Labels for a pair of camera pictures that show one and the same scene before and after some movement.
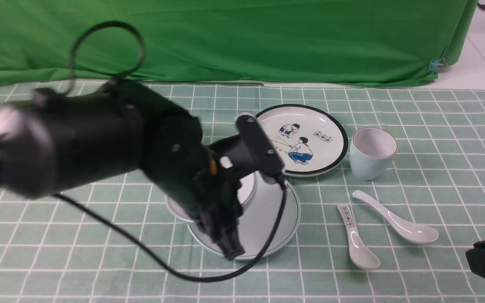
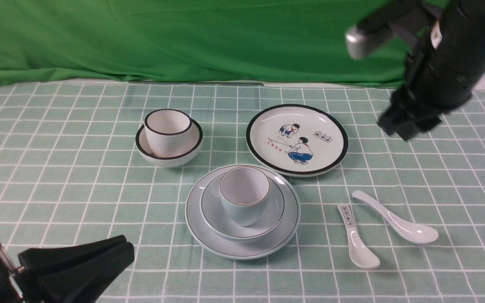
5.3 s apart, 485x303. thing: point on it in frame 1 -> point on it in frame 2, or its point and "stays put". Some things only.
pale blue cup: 371,151 -> 245,191
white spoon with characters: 361,254 stays put
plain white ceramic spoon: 408,231 stays put
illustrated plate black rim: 310,140 stays put
